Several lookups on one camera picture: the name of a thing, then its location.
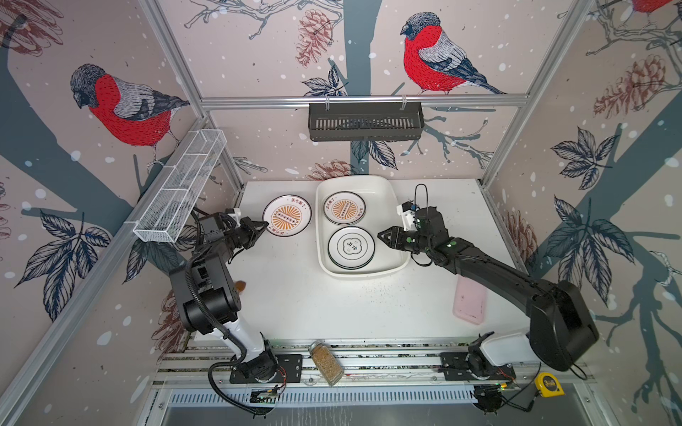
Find white mesh wall shelf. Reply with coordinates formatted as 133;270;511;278
133;130;227;243

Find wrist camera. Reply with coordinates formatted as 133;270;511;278
225;208;242;225
396;201;418;232

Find glass jar of grains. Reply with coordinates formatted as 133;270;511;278
309;341;345;386

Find black hanging wire basket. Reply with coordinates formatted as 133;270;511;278
308;102;424;142

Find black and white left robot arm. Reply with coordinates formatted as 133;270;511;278
170;209;279;383

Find yellow tape measure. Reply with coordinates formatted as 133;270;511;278
534;372;565;398

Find orange sunburst plate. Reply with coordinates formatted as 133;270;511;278
263;195;312;237
323;191;366;225

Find white plastic bin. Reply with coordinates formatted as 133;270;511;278
314;176;410;280

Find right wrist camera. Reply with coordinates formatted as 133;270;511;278
396;201;418;232

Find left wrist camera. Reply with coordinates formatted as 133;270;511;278
225;208;242;225

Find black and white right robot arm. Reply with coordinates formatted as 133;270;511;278
378;207;600;378

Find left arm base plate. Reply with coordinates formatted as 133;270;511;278
229;354;303;384

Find white plate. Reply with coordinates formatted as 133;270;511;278
327;226;376;271

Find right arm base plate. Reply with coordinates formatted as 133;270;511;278
439;353;516;382

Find black right cable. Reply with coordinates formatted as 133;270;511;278
468;361;587;415

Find small circuit board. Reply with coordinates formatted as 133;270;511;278
249;389;280;406

